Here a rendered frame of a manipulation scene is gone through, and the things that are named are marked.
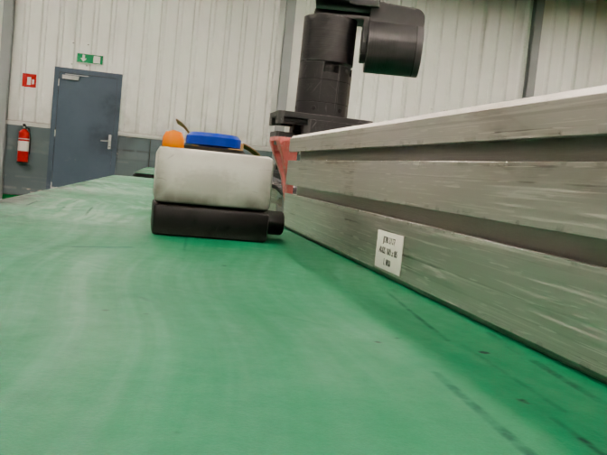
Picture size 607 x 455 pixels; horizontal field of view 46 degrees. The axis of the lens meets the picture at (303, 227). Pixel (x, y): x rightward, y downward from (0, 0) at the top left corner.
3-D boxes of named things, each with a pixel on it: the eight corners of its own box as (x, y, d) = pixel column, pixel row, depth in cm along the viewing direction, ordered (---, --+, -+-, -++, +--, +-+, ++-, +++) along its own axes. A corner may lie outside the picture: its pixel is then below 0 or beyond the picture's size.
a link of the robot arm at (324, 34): (305, 13, 80) (304, 1, 74) (368, 19, 80) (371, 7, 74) (299, 76, 81) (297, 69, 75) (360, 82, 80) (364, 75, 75)
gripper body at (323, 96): (372, 139, 76) (380, 68, 76) (277, 127, 74) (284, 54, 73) (355, 140, 82) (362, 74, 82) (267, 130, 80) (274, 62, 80)
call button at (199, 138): (182, 157, 55) (185, 131, 55) (235, 162, 56) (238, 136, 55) (185, 157, 51) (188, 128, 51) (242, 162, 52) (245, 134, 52)
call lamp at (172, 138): (161, 146, 50) (163, 128, 50) (182, 148, 50) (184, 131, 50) (162, 145, 49) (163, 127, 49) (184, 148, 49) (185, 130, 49)
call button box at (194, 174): (150, 224, 57) (156, 143, 56) (271, 234, 59) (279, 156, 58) (150, 234, 49) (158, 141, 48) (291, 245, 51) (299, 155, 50)
